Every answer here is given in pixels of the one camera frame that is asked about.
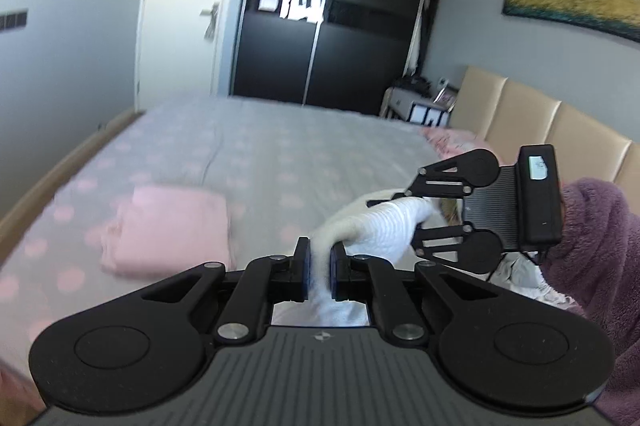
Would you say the white room door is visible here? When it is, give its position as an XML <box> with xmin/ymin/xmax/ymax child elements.
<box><xmin>136</xmin><ymin>0</ymin><xmax>226</xmax><ymax>111</ymax></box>

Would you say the black sliding wardrobe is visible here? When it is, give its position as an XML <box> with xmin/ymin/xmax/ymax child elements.
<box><xmin>231</xmin><ymin>0</ymin><xmax>425</xmax><ymax>115</ymax></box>

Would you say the white crumpled cloth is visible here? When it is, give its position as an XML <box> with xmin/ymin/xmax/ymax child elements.
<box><xmin>486</xmin><ymin>253</ymin><xmax>576</xmax><ymax>310</ymax></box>

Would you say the pink floral bedding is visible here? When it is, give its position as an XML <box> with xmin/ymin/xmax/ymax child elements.
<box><xmin>422</xmin><ymin>127</ymin><xmax>490</xmax><ymax>159</ymax></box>

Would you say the purple fleece sleeve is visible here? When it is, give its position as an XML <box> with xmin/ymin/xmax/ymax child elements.
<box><xmin>541</xmin><ymin>178</ymin><xmax>639</xmax><ymax>425</ymax></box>

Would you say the black camera box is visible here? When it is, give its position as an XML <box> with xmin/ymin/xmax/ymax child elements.
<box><xmin>515</xmin><ymin>144</ymin><xmax>563</xmax><ymax>253</ymax></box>

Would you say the wooden bed frame edge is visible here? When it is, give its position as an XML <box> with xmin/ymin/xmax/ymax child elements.
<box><xmin>0</xmin><ymin>108</ymin><xmax>143</xmax><ymax>263</ymax></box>

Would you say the folded pink garment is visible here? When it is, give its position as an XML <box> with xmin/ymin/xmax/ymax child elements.
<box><xmin>101</xmin><ymin>185</ymin><xmax>234</xmax><ymax>279</ymax></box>

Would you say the white bedside table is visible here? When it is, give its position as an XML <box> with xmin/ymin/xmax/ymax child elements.
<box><xmin>380</xmin><ymin>74</ymin><xmax>459</xmax><ymax>127</ymax></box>

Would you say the grey pink-dotted bedspread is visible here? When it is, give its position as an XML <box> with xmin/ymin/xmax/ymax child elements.
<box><xmin>1</xmin><ymin>96</ymin><xmax>437</xmax><ymax>378</ymax></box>

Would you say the white muslin garment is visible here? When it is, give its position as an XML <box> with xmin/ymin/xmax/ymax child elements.
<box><xmin>271</xmin><ymin>190</ymin><xmax>445</xmax><ymax>328</ymax></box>

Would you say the beige padded headboard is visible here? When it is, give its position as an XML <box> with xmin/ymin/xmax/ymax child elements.
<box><xmin>450</xmin><ymin>66</ymin><xmax>639</xmax><ymax>212</ymax></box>

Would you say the wall switch panel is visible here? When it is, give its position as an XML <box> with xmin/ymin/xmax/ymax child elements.
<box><xmin>0</xmin><ymin>10</ymin><xmax>28</xmax><ymax>32</ymax></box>

